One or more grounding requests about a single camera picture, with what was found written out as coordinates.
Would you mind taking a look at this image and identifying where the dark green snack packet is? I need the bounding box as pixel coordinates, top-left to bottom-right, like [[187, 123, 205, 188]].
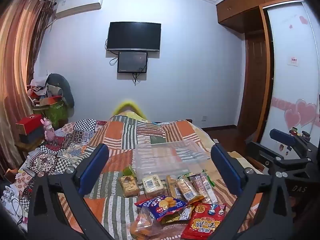
[[160, 211, 186, 225]]

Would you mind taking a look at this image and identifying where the dark box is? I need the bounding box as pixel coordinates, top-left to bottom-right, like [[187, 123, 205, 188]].
[[20, 129, 45, 144]]

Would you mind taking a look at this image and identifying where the red snack bag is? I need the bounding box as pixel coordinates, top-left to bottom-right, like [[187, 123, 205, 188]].
[[180, 202, 227, 240]]

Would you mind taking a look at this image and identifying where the green round snack packet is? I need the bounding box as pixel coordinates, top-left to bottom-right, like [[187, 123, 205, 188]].
[[122, 165, 137, 178]]

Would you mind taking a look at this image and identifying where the white cake packet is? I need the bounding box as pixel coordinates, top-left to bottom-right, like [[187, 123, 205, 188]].
[[142, 175, 165, 199]]

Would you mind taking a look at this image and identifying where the clear bag of orange bread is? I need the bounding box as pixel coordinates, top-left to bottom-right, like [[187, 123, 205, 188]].
[[127, 205, 163, 240]]

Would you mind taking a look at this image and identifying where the small black wall monitor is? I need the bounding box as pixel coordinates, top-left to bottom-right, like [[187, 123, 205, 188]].
[[117, 51, 148, 73]]

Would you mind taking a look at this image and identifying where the yellow pillow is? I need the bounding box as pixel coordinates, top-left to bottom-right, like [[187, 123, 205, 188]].
[[112, 99, 148, 122]]

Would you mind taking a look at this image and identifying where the patchwork blanket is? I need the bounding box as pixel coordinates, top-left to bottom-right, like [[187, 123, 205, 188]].
[[0, 116, 263, 240]]

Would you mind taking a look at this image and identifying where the clear plastic container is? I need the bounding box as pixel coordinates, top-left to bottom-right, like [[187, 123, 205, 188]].
[[135, 140, 218, 178]]

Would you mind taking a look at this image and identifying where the black cable on blanket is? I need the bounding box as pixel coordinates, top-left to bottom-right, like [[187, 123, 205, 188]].
[[5, 197, 25, 227]]

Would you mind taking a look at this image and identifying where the wooden overhead cabinet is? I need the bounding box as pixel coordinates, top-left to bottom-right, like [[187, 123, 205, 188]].
[[215, 0, 310, 33]]

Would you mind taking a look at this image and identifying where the black wall television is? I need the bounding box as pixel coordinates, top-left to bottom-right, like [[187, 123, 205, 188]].
[[106, 22, 162, 52]]

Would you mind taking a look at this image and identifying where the white sliding door with hearts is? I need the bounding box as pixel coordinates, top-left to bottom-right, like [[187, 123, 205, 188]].
[[260, 1, 320, 160]]

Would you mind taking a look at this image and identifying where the gold wafer packet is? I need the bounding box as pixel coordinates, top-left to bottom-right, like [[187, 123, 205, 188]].
[[166, 175, 183, 198]]

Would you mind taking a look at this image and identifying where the brown wooden door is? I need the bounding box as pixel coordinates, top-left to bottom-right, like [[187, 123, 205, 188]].
[[237, 30, 274, 145]]

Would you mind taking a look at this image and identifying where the pink rabbit toy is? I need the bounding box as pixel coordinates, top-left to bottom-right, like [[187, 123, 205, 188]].
[[41, 117, 56, 144]]

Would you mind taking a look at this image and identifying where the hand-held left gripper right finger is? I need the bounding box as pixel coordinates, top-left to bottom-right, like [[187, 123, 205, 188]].
[[211, 144, 293, 240]]

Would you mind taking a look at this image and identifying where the white air conditioner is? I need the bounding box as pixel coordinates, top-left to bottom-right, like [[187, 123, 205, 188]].
[[54, 0, 104, 19]]

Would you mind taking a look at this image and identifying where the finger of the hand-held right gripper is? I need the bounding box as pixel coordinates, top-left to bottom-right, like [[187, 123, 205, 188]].
[[269, 129, 309, 157], [246, 141, 310, 178]]

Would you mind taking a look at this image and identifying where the red box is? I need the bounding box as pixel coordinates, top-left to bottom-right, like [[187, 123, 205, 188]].
[[16, 114, 43, 134]]

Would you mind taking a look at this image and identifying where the green cardboard box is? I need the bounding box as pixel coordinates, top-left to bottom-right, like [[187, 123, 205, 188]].
[[45, 100, 68, 128]]

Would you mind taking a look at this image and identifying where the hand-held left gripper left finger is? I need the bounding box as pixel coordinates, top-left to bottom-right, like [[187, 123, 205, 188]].
[[28, 143, 118, 240]]

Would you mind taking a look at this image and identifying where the brown pastry packet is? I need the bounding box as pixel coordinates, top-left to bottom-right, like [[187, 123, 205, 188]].
[[118, 176, 140, 197]]

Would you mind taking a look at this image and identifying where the pile of clutter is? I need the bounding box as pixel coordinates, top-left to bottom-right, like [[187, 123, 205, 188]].
[[26, 75, 63, 108]]

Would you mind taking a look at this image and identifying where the striped brown curtain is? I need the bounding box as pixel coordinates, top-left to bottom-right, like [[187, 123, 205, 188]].
[[0, 0, 57, 178]]

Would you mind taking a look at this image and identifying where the blue cookie bag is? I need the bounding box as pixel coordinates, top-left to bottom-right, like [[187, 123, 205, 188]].
[[134, 195, 188, 222]]

